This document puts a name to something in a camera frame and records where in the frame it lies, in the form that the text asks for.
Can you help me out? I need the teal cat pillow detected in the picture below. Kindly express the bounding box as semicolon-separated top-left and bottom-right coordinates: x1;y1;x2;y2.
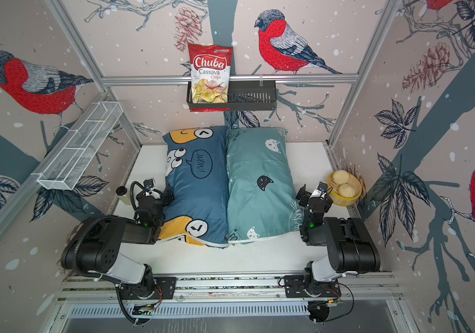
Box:
226;127;304;244

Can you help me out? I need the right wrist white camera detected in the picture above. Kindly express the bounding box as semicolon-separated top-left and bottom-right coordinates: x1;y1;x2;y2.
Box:
310;182;329;198

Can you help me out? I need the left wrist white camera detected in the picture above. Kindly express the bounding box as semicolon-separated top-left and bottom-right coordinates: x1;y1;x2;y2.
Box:
143;178;156;191

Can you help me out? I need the black wire shelf basket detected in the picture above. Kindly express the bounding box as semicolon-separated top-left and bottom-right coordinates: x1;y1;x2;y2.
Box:
186;80;277;112

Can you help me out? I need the blue cartoon pillow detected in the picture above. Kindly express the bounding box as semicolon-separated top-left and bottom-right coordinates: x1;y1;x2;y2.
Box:
158;126;229;248

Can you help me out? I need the Chuba cassava chips bag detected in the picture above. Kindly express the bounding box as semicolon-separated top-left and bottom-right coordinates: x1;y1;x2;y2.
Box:
188;44;233;104

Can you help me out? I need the white bun lower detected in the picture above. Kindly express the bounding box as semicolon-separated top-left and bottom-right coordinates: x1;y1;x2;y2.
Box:
337;183;358;198

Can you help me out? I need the white bun upper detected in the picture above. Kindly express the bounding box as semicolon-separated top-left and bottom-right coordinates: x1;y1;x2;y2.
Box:
332;170;351;185

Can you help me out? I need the wrist white camera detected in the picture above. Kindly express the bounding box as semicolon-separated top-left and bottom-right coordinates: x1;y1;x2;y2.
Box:
310;182;329;198
143;178;156;191

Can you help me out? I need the black corrugated cable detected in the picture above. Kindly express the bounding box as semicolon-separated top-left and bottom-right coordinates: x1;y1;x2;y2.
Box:
128;180;155;209

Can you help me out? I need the glass jar black lid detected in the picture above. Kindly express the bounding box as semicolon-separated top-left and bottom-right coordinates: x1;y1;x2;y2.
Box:
115;186;132;206

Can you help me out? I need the white mesh wall basket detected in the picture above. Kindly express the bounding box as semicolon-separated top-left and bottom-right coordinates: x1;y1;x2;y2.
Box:
37;101;123;190

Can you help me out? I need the white bun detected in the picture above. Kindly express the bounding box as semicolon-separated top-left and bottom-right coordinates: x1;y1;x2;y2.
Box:
337;183;358;198
332;170;351;185

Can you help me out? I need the aluminium frame post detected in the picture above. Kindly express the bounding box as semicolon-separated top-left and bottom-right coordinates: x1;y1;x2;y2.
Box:
46;0;143;149

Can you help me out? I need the horizontal aluminium frame bar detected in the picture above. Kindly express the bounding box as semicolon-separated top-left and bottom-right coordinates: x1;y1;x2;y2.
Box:
101;74;360;87

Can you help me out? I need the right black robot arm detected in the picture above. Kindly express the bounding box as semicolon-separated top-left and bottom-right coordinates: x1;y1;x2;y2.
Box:
296;183;381;297

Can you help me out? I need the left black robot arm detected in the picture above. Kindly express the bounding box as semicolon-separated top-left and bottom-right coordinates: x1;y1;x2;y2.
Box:
60;187;176;301

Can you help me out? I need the yellow bowl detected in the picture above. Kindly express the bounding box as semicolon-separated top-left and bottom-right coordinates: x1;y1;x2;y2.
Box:
326;170;363;207

